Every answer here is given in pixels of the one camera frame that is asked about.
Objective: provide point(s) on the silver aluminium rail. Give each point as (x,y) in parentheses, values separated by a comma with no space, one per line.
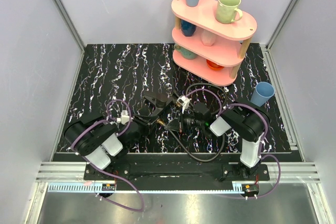
(80,177)

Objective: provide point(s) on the dark grey faucet mixer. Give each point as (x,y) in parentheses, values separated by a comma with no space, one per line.
(161,102)

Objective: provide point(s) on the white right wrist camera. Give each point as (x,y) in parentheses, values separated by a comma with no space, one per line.
(183,102)

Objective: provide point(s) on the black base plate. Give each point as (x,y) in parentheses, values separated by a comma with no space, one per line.
(225,167)

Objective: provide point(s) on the green mug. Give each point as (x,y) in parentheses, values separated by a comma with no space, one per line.
(228,11)

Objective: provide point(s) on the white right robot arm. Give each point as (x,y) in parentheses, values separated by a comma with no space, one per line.
(247,119)

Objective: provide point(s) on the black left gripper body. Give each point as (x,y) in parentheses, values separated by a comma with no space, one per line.
(151,114)

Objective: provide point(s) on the teal glazed mug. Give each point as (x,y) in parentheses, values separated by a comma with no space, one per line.
(187,54)

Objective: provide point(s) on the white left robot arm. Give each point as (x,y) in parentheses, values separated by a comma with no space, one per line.
(97,141)

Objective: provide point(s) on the dark blue cup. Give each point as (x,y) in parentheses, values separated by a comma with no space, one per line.
(188,29)

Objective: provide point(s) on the orange bowl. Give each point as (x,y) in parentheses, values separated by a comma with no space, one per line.
(214,66)

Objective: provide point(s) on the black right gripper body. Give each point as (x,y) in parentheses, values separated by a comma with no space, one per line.
(190,121)

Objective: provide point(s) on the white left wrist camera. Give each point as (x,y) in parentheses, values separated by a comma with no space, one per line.
(124,118)

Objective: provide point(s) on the pink faceted cup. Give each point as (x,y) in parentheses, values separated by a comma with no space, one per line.
(208,38)

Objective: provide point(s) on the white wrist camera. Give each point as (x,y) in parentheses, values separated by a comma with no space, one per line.
(124,118)
(183,102)

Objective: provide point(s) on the pink three tier shelf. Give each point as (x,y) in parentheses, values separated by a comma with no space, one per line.
(206,47)

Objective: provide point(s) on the blue cup on mat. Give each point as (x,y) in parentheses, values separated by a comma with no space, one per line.
(262,93)

